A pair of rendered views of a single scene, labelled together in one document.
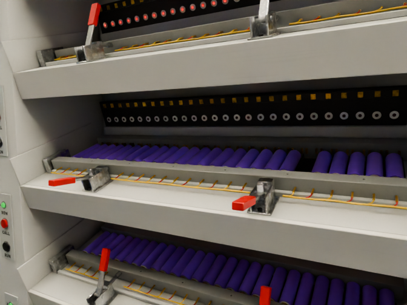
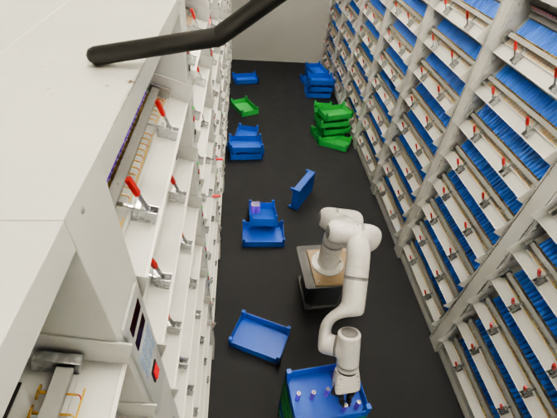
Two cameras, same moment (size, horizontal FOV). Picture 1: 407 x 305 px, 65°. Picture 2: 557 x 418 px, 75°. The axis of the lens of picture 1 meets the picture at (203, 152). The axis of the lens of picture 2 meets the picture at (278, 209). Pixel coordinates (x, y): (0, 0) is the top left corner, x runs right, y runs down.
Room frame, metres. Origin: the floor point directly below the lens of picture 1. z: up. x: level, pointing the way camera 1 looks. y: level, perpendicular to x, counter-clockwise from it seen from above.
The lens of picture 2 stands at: (0.90, 1.28, 1.97)
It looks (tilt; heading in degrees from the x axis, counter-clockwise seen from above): 43 degrees down; 234
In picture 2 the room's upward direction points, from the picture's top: 6 degrees clockwise
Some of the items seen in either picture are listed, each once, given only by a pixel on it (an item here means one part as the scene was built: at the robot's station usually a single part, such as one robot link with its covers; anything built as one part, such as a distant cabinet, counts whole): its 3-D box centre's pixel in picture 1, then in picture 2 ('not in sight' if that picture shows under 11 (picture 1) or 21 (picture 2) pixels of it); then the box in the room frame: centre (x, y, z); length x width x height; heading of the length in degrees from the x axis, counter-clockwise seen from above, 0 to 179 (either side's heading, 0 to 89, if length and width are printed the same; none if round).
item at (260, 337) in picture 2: not in sight; (259, 336); (0.31, 0.42, 0.04); 0.30 x 0.20 x 0.08; 129
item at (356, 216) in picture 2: not in sight; (342, 228); (-0.21, 0.36, 0.60); 0.19 x 0.12 x 0.24; 143
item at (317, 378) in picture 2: not in sight; (326, 391); (0.32, 0.95, 0.44); 0.30 x 0.20 x 0.08; 158
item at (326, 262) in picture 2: not in sight; (330, 253); (-0.19, 0.34, 0.39); 0.19 x 0.19 x 0.18
